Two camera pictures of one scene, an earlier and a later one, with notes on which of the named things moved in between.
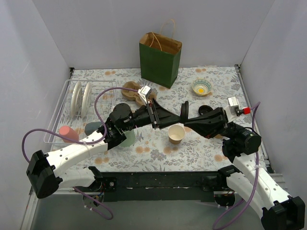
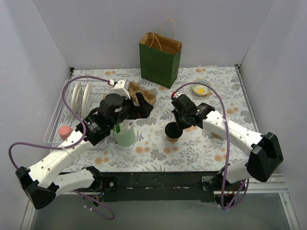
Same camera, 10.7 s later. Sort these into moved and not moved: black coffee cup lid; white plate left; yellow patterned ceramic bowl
Moved: black coffee cup lid
Not moved: yellow patterned ceramic bowl; white plate left
